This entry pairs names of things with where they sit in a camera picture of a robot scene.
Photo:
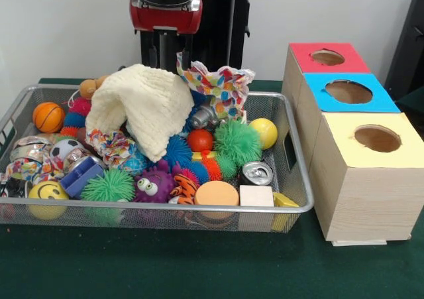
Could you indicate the black chair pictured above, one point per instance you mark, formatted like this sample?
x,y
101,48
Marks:
x,y
411,47

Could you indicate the brown plush toy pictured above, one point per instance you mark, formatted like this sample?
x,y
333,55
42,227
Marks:
x,y
89,87

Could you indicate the cream knitted cloth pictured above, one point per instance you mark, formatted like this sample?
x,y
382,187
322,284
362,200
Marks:
x,y
146,107

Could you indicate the wooden box with three holes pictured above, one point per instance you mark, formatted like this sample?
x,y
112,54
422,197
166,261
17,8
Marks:
x,y
364,193

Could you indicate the small orange basketball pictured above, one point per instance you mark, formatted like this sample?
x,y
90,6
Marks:
x,y
48,117

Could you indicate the plain yellow ball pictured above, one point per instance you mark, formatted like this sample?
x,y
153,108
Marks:
x,y
264,133

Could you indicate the green spiky ball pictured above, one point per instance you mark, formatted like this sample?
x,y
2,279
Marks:
x,y
237,142
107,187

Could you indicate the purple spiky ball with eyes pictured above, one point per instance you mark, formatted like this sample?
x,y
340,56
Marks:
x,y
152,187

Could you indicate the yellow smiley ball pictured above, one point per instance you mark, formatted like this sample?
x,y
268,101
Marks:
x,y
48,199

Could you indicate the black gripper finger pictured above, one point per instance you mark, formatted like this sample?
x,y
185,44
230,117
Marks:
x,y
162,50
186,44

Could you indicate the clear mesh bin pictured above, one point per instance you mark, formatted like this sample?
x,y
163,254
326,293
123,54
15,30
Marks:
x,y
165,217

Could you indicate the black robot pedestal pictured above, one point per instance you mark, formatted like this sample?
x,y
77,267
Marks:
x,y
218,47

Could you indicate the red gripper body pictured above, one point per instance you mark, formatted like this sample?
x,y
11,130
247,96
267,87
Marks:
x,y
165,20

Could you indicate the polka dot cloth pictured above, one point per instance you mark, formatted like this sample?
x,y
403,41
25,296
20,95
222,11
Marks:
x,y
225,90

